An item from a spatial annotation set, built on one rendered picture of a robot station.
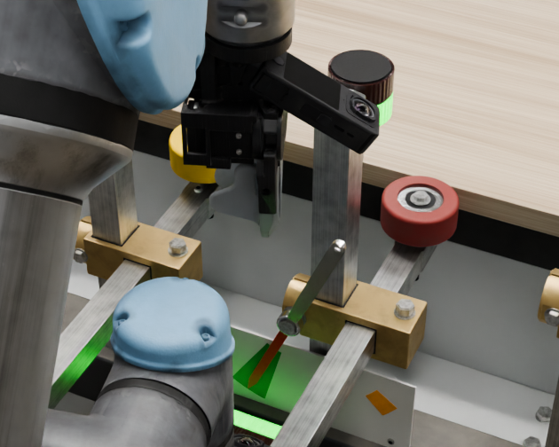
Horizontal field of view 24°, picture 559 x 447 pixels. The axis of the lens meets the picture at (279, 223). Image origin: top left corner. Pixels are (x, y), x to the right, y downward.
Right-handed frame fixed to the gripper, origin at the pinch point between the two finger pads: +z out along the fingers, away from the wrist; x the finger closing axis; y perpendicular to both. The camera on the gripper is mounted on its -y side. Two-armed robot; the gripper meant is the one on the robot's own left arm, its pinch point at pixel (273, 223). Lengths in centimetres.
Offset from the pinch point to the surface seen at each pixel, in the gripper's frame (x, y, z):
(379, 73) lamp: -10.0, -8.5, -9.8
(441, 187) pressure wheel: -19.5, -15.7, 9.9
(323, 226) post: -5.2, -4.1, 4.3
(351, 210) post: -5.5, -6.7, 2.5
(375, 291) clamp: -6.9, -9.4, 13.6
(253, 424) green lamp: -3.5, 2.6, 30.4
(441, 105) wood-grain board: -35.5, -15.8, 10.6
